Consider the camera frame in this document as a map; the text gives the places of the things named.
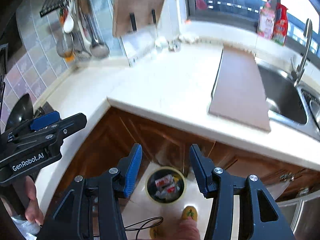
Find round yellow-rimmed trash bin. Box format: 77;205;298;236
145;166;187;204

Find chrome kitchen faucet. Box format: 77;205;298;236
290;18;312;87

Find person's left hand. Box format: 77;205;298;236
25;176;44;225

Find black wok pan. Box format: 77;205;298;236
5;93;34;131

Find right yellow slipper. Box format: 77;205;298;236
181;205;198;221

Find yellow slipper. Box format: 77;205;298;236
181;205;198;221
149;226;163;240

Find wooden corner cabinet door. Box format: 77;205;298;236
47;107;136;215

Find pink trouser legs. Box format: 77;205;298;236
175;218;200;240

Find left yellow slipper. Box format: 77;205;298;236
149;226;163;240

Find hanging strainer spoon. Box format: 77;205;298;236
56;9;74;59

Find hanging steel ladle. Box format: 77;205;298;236
79;0;110;59

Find stainless steel sink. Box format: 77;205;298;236
255;57;319;140

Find wooden cutting board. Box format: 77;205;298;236
208;46;271;133

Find red detergent bottle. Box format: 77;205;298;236
272;3;288;46

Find pink dish soap bottle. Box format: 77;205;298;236
257;0;276;40

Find thin black cable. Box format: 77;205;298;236
123;216;164;240

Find wooden wall cabinet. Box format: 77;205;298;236
112;0;164;37

